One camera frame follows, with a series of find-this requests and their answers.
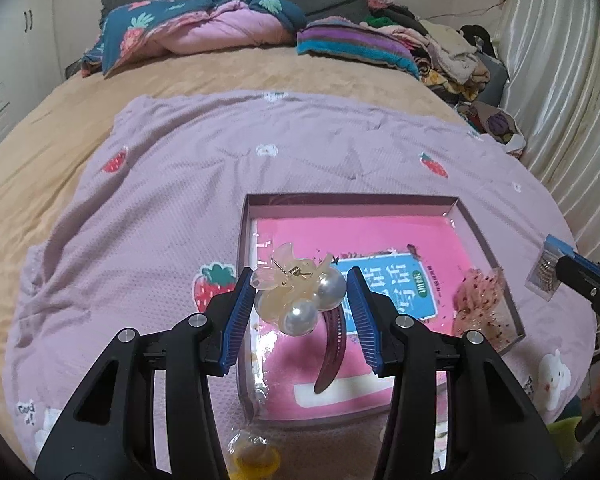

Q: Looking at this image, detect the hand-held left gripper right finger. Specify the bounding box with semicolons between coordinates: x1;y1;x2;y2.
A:
346;267;566;480

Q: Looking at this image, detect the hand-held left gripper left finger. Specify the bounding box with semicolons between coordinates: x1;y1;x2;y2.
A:
34;266;256;480

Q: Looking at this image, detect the blue card hairpin packet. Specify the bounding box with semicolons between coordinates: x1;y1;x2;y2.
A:
526;234;576;302

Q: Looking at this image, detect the pearl hair claw clip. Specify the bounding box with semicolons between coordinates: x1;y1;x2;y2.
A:
251;242;350;336

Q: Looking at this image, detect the pink shallow cardboard box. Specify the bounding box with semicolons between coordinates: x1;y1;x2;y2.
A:
235;192;526;428

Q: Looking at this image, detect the yellow hair ties packet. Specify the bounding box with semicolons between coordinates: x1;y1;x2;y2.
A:
225;427;283;480

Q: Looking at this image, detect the maroon hair clip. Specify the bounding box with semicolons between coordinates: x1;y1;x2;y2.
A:
314;305;348;395

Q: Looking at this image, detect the red dotted mesh bow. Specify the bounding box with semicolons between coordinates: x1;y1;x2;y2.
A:
452;267;511;351

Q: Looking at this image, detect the purple strawberry print blanket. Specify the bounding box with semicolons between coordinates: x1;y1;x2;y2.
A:
5;91;598;480

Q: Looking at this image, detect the cream satin curtain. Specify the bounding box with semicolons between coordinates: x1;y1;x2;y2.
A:
495;0;600;271

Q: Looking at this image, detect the pile of clothes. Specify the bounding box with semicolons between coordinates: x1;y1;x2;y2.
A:
360;0;526;156

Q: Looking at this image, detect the bed with tan sheet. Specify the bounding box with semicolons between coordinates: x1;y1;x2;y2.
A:
0;42;481;461

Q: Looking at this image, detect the striped purple teal pillow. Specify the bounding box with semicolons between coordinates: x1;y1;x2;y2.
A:
296;16;421;81

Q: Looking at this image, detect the navy and pink folded quilt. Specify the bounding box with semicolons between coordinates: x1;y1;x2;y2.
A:
81;0;308;77

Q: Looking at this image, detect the white wardrobe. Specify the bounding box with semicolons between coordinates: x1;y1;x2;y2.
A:
0;0;66;161

